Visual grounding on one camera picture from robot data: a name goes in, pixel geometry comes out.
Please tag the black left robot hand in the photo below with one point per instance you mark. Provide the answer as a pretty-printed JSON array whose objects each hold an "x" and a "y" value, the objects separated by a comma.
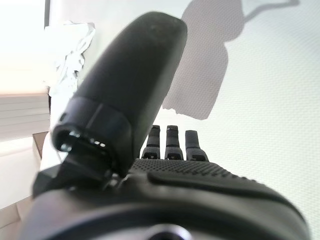
[{"x": 130, "y": 75}]

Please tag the white garment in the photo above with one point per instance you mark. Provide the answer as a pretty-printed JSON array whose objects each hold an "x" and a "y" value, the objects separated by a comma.
[{"x": 72, "y": 50}]

